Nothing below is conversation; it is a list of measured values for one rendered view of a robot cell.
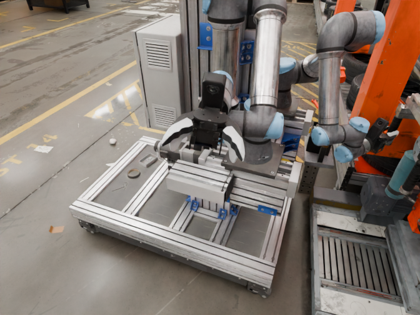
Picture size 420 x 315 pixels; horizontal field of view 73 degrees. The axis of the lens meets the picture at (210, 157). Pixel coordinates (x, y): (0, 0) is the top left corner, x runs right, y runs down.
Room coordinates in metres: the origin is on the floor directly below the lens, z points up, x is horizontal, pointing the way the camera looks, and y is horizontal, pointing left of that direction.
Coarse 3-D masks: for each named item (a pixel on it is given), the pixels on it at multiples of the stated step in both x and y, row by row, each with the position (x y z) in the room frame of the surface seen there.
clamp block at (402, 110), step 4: (400, 104) 1.13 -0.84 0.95; (404, 104) 1.13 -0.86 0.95; (396, 108) 1.15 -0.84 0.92; (400, 108) 1.11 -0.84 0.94; (404, 108) 1.10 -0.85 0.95; (408, 108) 1.10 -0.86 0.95; (396, 112) 1.13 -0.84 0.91; (400, 112) 1.10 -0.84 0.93; (404, 112) 1.10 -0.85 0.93; (408, 112) 1.09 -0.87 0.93; (400, 116) 1.10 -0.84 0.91; (404, 116) 1.09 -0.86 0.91; (408, 116) 1.09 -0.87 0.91; (412, 116) 1.09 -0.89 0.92
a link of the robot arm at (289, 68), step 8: (280, 64) 1.37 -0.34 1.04; (288, 64) 1.36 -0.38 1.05; (296, 64) 1.40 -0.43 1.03; (280, 72) 1.36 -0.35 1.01; (288, 72) 1.35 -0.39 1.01; (296, 72) 1.37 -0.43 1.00; (280, 80) 1.35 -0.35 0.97; (288, 80) 1.36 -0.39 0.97; (296, 80) 1.37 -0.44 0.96; (280, 88) 1.35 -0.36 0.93; (288, 88) 1.36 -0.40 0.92
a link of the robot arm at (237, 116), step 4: (228, 112) 0.68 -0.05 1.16; (232, 112) 0.69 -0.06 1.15; (236, 112) 0.69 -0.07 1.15; (240, 112) 0.69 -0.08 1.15; (232, 116) 0.68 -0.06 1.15; (236, 116) 0.68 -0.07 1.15; (240, 116) 0.68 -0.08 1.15; (232, 120) 0.67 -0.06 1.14; (236, 120) 0.67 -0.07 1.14; (240, 120) 0.67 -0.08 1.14; (240, 124) 0.66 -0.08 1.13; (240, 128) 0.66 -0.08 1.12
